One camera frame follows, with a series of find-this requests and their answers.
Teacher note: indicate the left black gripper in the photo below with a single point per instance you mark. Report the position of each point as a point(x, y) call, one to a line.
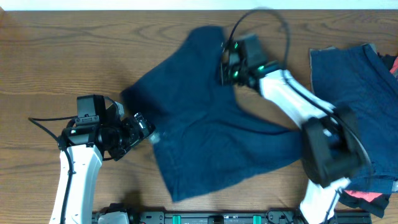
point(135, 137)

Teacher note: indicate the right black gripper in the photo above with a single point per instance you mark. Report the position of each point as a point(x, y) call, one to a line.
point(224, 68)

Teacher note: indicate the dark navy shorts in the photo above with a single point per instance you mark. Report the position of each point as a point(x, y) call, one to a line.
point(207, 142)

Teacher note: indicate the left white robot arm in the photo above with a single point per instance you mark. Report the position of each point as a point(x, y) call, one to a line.
point(96, 129)

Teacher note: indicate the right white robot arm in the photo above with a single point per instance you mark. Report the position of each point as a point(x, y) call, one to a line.
point(332, 150)

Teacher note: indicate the blue denim garment pile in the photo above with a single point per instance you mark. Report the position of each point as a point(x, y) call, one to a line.
point(356, 77)

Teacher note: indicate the red garment in pile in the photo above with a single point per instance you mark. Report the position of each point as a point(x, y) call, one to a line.
point(370, 196)

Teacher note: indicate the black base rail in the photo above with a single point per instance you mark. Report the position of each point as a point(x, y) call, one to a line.
point(119, 213)

